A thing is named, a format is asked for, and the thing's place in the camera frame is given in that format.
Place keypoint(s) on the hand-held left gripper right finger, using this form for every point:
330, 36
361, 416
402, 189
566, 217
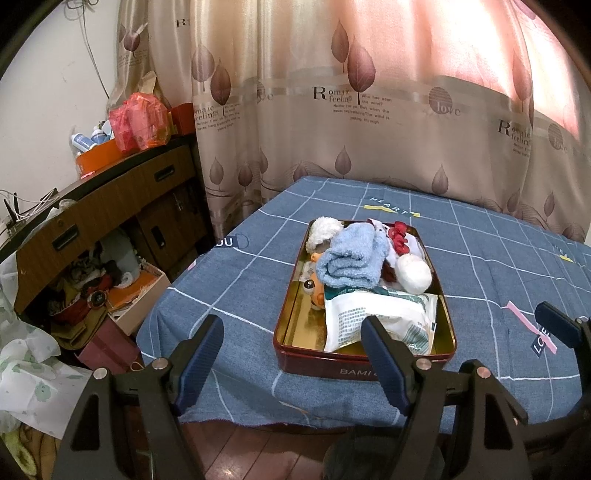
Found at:
383, 364

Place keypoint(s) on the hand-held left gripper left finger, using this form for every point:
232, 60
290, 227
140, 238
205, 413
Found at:
203, 355

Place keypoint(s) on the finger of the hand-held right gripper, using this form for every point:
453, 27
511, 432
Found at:
556, 323

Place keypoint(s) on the white green tissue packet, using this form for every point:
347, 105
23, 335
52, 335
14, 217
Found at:
351, 318

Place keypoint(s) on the red tin box gold interior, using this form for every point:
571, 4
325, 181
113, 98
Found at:
295, 332

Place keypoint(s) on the light blue towel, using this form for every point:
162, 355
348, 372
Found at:
351, 258

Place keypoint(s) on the red and white satin cloth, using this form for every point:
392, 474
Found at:
399, 240

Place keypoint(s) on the white fluffy sock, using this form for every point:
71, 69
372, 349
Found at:
323, 230

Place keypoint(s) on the yellow green soft item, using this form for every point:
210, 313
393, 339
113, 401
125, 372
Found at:
18, 452

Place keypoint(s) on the white cardboard box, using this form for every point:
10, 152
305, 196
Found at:
138, 309

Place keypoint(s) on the paper gift bag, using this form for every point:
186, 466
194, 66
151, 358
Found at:
106, 346

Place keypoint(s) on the grey cloth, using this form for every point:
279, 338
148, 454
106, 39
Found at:
120, 254

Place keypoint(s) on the white plastic bag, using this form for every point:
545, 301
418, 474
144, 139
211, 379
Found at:
27, 369

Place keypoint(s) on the brown wooden cabinet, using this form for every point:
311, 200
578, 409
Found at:
115, 194

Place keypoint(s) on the orange box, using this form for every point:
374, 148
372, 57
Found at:
99, 159

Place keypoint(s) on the beige leaf print curtain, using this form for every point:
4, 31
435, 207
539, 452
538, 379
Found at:
415, 138

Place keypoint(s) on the orange carton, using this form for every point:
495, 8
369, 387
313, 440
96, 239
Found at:
181, 119

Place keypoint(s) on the black router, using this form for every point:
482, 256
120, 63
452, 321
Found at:
9, 217

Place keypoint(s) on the orange plastic bag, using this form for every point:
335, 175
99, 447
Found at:
138, 120

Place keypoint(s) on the white bottle blue label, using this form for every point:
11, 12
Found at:
99, 134
83, 142

